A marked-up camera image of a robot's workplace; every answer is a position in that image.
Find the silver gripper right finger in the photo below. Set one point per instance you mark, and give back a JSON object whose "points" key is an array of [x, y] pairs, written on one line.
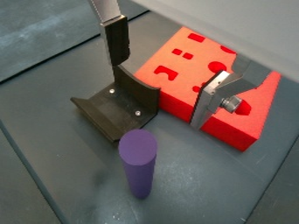
{"points": [[219, 92]]}

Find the gripper black and silver left finger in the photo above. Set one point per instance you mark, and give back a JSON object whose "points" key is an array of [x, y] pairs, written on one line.
{"points": [[114, 29]]}

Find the purple cylinder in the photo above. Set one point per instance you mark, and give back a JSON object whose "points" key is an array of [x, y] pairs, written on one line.
{"points": [[138, 148]]}

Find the red shape sorting board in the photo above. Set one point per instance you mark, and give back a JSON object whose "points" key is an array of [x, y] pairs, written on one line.
{"points": [[179, 69]]}

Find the black curved holder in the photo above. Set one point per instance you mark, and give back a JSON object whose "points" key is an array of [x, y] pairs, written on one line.
{"points": [[124, 106]]}

